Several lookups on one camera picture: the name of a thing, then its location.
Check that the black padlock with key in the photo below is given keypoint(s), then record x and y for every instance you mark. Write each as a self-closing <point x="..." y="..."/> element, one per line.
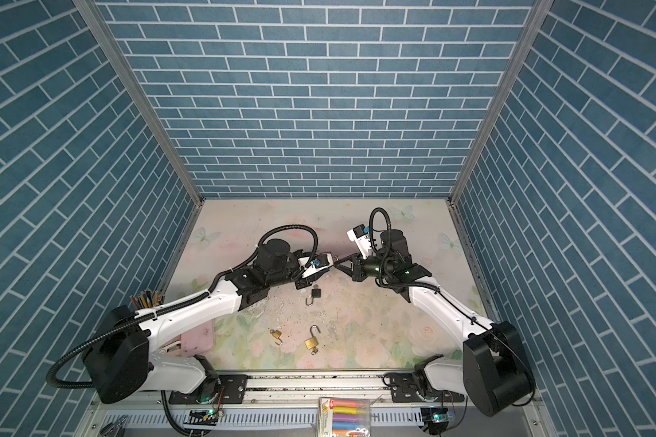
<point x="315" y="294"/>

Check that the pink pencil cup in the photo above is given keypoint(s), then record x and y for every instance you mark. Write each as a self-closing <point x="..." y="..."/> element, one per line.
<point x="146" y="300"/>

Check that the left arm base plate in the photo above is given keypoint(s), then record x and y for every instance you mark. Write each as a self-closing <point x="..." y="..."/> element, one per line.
<point x="208" y="389"/>

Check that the small brass padlock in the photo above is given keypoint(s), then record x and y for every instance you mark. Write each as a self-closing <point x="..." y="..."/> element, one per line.
<point x="277" y="335"/>

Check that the highlighter marker pack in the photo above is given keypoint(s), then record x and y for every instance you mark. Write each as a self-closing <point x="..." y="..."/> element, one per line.
<point x="343" y="417"/>

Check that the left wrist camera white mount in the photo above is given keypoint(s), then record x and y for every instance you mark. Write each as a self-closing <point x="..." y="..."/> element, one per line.
<point x="315" y="268"/>

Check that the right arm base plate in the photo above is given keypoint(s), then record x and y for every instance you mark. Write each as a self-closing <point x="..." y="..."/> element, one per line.
<point x="413" y="387"/>

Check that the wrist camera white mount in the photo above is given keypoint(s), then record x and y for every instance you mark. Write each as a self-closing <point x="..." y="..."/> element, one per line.
<point x="315" y="268"/>
<point x="362" y="237"/>

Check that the aluminium rail frame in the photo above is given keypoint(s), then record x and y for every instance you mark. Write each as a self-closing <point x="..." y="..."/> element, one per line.
<point x="285" y="400"/>

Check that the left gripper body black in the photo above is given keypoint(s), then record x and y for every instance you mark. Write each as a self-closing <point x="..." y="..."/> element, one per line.
<point x="295" y="272"/>

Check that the large brass padlock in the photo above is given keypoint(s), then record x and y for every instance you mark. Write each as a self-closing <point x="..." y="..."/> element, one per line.
<point x="312" y="342"/>

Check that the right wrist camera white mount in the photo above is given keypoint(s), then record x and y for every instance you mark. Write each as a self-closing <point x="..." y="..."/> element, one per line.
<point x="362" y="237"/>

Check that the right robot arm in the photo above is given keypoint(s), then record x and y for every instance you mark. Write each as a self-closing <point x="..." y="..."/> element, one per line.
<point x="494" y="372"/>

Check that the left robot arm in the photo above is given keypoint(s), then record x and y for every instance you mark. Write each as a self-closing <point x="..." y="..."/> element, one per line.
<point x="128" y="354"/>

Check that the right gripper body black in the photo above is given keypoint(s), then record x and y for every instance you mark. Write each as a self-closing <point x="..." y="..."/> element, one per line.
<point x="372" y="268"/>

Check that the pink pencil case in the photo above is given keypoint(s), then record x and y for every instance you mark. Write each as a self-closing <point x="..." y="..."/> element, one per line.
<point x="197" y="341"/>

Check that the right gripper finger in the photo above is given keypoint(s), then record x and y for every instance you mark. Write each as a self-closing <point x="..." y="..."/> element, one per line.
<point x="352" y="259"/>
<point x="352" y="273"/>

